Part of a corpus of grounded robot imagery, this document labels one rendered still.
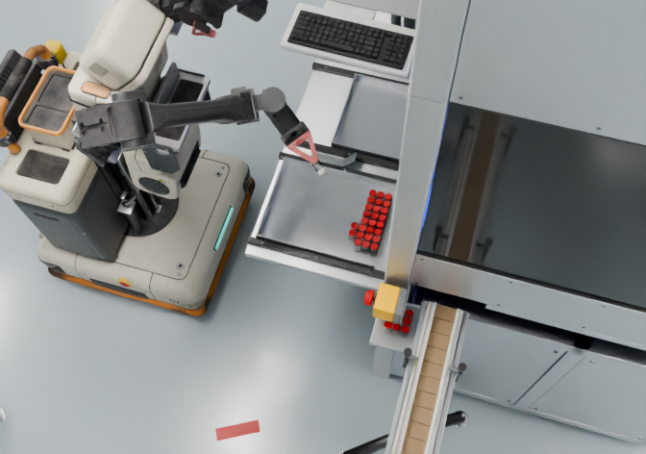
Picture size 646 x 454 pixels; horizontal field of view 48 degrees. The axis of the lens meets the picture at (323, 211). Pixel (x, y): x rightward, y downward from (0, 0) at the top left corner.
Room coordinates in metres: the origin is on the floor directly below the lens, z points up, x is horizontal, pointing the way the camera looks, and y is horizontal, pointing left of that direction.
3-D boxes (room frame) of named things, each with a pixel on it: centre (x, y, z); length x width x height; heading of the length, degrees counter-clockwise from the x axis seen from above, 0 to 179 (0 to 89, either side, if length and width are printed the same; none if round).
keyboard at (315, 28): (1.59, -0.13, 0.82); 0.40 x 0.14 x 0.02; 68
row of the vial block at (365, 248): (0.86, -0.14, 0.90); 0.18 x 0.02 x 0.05; 160
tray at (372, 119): (1.19, -0.24, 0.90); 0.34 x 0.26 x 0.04; 70
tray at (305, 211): (0.91, -0.01, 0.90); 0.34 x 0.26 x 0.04; 70
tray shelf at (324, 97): (1.05, -0.12, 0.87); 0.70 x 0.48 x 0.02; 160
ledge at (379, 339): (0.57, -0.18, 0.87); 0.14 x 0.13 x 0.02; 70
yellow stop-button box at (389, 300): (0.60, -0.15, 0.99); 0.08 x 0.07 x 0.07; 70
